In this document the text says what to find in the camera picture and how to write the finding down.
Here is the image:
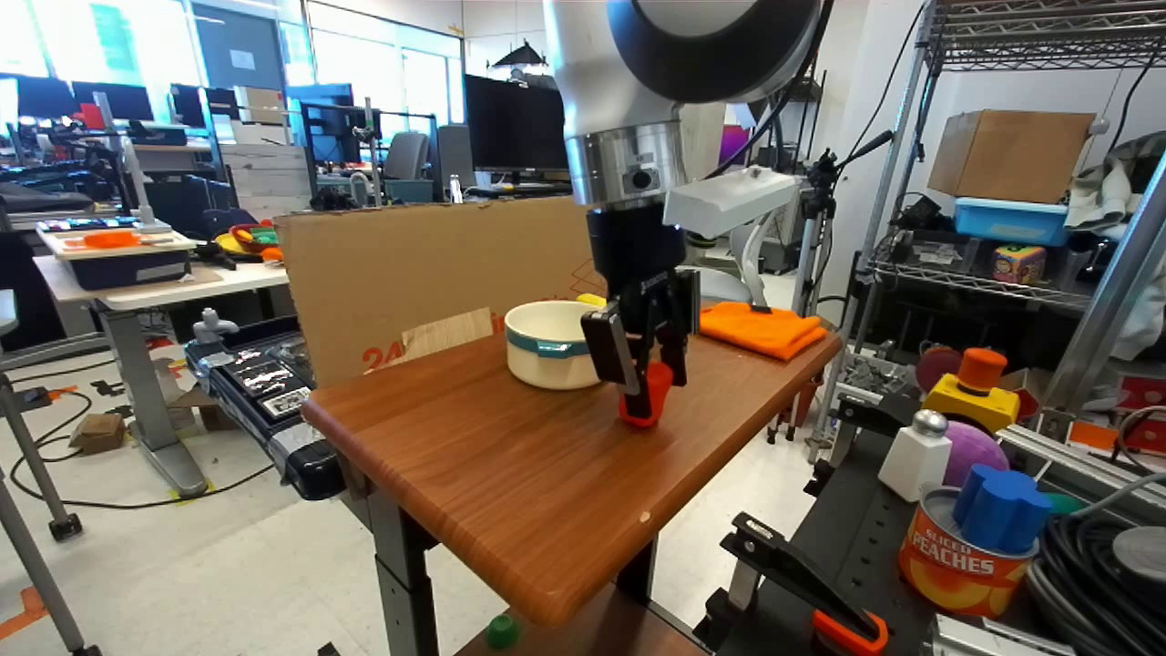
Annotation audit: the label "orange plate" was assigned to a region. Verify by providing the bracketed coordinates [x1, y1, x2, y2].
[81, 225, 146, 256]

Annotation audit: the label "white desk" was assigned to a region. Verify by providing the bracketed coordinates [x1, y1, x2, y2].
[28, 251, 295, 499]

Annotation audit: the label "black orange bar clamp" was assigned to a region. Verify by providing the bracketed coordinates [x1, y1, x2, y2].
[718, 510, 894, 656]

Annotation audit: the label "orange pepper-shaped cup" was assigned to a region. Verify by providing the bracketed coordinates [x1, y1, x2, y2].
[617, 358, 678, 434]

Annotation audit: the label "black camera on tripod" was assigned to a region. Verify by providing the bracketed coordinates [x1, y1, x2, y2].
[796, 129, 899, 322]

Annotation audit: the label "brown cardboard box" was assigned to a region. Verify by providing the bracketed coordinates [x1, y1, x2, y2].
[924, 109, 1096, 209]

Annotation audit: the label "yellow box orange button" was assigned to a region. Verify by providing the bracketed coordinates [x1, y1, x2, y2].
[923, 341, 1023, 434]

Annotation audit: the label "folded orange cloth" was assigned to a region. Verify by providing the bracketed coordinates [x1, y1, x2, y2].
[697, 299, 832, 364]

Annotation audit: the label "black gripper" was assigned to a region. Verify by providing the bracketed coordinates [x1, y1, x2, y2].
[579, 198, 703, 400]

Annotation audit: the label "white pot teal band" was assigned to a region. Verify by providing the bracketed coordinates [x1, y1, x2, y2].
[498, 299, 610, 392]

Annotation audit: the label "colourful cube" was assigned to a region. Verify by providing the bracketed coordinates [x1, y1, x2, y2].
[991, 242, 1051, 288]

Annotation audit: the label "metal wire shelf rack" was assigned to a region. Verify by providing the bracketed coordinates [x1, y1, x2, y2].
[833, 0, 1166, 403]

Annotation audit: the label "white grey office chair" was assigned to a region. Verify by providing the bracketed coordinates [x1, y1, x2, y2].
[697, 228, 805, 305]

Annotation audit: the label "colourful toy pile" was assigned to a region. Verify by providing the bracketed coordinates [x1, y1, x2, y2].
[213, 219, 287, 270]

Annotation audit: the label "white shaker bottle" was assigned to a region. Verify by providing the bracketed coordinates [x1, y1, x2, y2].
[876, 403, 953, 506]

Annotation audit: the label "black computer monitor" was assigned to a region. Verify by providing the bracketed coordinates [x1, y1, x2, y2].
[0, 73, 81, 123]
[73, 79, 158, 123]

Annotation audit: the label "black frame machine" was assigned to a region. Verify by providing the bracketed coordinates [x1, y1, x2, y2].
[300, 98, 446, 211]

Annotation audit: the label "purple ball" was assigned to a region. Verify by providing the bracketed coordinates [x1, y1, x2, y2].
[939, 420, 1014, 488]

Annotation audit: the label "large black monitor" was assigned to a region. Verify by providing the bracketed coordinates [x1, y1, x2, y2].
[463, 73, 575, 185]

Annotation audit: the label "grey aluminium beam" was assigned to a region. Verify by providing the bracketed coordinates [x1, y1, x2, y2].
[1037, 157, 1166, 415]

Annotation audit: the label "green floor object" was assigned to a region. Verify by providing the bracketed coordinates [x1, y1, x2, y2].
[486, 613, 525, 653]

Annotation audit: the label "grey metal stand legs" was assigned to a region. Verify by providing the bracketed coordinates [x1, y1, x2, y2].
[0, 368, 101, 656]

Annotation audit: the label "grey cylinder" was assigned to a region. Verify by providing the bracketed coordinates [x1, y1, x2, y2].
[1108, 521, 1166, 585]

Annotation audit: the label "orange peaches can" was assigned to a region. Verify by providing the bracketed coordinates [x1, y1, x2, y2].
[895, 485, 1041, 623]

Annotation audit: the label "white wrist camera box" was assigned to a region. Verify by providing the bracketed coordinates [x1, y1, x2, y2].
[664, 163, 808, 242]

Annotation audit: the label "blue plastic bin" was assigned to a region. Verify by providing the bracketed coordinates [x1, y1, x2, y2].
[950, 193, 1070, 251]

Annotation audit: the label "black cable coil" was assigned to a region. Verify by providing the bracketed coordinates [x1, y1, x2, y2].
[1023, 513, 1166, 656]

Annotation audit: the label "small brown box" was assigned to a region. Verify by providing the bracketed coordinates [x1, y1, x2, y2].
[67, 413, 131, 457]

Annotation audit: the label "blue plastic block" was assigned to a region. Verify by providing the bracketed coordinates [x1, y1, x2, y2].
[950, 461, 1054, 556]

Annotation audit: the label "brown cardboard panel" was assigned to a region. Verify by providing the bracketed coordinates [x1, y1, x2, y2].
[272, 189, 613, 392]

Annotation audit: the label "white tray black base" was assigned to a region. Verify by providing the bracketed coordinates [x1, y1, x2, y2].
[33, 214, 202, 290]

